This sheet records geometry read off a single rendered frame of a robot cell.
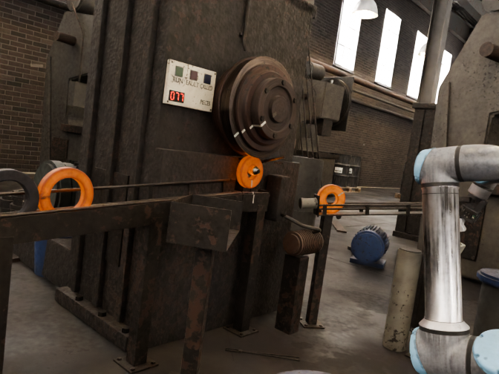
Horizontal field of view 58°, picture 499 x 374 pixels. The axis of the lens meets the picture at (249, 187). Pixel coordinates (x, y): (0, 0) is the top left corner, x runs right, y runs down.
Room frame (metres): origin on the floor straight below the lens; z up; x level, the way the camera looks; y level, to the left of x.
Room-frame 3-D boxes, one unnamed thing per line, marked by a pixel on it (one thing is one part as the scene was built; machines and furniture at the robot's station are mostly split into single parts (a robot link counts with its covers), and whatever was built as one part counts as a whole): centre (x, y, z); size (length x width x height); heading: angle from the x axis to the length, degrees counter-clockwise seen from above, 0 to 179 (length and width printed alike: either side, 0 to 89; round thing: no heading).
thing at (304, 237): (2.31, -0.32, 0.27); 0.22 x 0.13 x 0.53; 138
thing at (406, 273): (2.25, -0.85, 0.26); 0.12 x 0.12 x 0.52
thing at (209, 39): (2.44, 0.32, 0.88); 1.08 x 0.73 x 1.76; 138
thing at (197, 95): (1.97, 0.31, 1.15); 0.26 x 0.02 x 0.18; 138
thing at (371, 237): (4.11, -1.19, 0.17); 0.57 x 0.31 x 0.34; 158
